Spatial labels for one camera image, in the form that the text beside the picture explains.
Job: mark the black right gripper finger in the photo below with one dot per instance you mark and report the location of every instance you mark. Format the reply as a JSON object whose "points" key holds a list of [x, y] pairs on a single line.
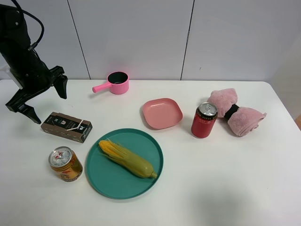
{"points": [[29, 112]]}

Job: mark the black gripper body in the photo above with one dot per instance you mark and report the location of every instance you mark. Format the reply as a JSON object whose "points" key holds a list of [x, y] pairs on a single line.
{"points": [[32, 73]]}

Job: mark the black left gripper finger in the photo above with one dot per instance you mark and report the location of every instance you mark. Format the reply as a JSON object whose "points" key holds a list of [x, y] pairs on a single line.
{"points": [[60, 85]]}

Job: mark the brown capsule box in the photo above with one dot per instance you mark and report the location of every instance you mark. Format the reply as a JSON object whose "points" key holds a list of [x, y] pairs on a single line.
{"points": [[67, 127]]}

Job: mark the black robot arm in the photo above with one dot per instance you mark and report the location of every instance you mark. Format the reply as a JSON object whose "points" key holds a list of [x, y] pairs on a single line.
{"points": [[13, 30]]}

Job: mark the pink toy saucepan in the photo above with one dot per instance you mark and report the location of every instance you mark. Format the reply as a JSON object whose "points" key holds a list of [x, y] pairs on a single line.
{"points": [[117, 83]]}

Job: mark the gold drink can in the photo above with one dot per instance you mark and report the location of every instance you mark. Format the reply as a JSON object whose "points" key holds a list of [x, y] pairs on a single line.
{"points": [[64, 162]]}

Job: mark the pink square plate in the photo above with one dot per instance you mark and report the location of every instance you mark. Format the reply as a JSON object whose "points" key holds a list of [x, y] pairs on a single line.
{"points": [[162, 113]]}

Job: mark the teal round plate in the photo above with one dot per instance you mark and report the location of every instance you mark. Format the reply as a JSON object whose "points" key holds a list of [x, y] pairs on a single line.
{"points": [[115, 181]]}

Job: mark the toy corn cob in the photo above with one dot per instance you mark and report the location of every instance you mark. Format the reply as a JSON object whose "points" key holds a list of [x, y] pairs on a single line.
{"points": [[127, 159]]}

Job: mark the red drink can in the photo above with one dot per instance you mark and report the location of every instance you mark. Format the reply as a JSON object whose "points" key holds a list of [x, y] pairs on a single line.
{"points": [[204, 119]]}

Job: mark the black band on towel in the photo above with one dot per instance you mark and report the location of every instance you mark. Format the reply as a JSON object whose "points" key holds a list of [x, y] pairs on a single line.
{"points": [[234, 108]]}

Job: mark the pink rolled towel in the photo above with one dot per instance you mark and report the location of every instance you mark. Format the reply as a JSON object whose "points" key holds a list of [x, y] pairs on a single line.
{"points": [[241, 122]]}

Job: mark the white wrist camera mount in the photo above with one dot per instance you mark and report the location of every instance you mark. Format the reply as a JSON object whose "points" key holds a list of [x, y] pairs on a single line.
{"points": [[6, 73]]}

